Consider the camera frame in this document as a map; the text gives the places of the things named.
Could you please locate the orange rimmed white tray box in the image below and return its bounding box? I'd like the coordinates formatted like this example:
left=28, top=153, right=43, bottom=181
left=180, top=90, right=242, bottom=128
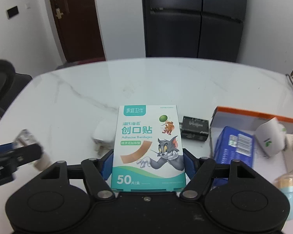
left=209, top=106, right=293, bottom=193

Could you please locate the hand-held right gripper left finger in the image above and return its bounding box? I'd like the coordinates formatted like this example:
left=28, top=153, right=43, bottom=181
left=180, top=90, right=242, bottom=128
left=40, top=149, right=115, bottom=199

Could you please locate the brass door handle lock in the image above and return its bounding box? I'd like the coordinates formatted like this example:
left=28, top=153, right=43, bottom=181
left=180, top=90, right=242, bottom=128
left=53, top=0, right=64, bottom=19

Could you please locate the brown door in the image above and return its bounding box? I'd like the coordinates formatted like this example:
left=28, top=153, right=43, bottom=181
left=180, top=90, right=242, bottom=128
left=47, top=0, right=106, bottom=64

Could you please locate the white plug-in device green button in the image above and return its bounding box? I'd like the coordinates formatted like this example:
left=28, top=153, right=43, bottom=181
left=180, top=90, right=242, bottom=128
left=255, top=117, right=287, bottom=158

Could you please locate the blue plastic box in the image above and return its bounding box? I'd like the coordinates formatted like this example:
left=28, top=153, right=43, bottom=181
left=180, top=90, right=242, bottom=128
left=213, top=126, right=255, bottom=188

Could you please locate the teal white bandage box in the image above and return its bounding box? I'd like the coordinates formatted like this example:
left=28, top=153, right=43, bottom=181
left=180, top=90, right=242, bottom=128
left=111, top=105, right=187, bottom=192

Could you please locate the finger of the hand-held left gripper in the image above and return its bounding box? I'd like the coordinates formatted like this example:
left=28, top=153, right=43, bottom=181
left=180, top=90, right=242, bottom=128
left=0, top=143, right=15, bottom=155
left=0, top=143, right=44, bottom=170

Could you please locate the black cabinet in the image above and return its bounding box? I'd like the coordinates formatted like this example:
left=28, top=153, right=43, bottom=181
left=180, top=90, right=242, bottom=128
left=140, top=0, right=249, bottom=62

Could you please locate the black wall switch panel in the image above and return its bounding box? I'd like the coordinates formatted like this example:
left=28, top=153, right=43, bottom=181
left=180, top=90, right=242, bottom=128
left=6, top=5, right=20, bottom=19

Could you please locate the white charger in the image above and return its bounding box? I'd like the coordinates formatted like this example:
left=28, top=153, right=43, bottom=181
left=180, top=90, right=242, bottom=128
left=92, top=121, right=119, bottom=158

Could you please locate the black charger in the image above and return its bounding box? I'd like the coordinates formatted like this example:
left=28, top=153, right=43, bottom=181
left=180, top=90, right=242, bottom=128
left=179, top=116, right=209, bottom=143

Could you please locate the light blue toothpick holder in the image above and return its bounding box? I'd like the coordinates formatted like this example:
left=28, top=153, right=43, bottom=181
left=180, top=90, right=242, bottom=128
left=273, top=168, right=293, bottom=221

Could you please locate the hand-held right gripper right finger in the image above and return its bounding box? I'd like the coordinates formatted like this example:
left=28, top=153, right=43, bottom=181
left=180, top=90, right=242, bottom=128
left=179, top=149, right=259, bottom=199

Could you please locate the black chair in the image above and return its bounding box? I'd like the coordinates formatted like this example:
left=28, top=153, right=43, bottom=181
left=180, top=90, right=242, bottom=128
left=0, top=58, right=33, bottom=117

